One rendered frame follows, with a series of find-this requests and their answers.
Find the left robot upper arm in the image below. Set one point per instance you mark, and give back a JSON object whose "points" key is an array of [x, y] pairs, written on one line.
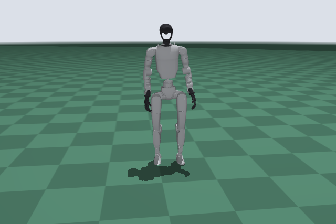
{"points": [[184, 59]]}

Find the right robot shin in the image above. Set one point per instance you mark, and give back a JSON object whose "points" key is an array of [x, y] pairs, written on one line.
{"points": [[156, 142]]}

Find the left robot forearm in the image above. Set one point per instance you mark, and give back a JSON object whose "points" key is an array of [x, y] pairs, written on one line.
{"points": [[188, 79]]}

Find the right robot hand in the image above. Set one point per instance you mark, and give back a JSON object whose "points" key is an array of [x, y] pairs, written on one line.
{"points": [[146, 101]]}

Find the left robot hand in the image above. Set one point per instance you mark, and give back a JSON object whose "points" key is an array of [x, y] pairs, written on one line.
{"points": [[193, 97]]}

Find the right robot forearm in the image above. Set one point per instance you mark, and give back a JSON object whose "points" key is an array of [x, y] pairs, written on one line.
{"points": [[147, 82]]}

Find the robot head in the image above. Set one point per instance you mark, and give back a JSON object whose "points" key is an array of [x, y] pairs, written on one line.
{"points": [[166, 28]]}

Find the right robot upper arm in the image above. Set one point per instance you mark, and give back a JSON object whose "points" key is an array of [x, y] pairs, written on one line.
{"points": [[148, 60]]}

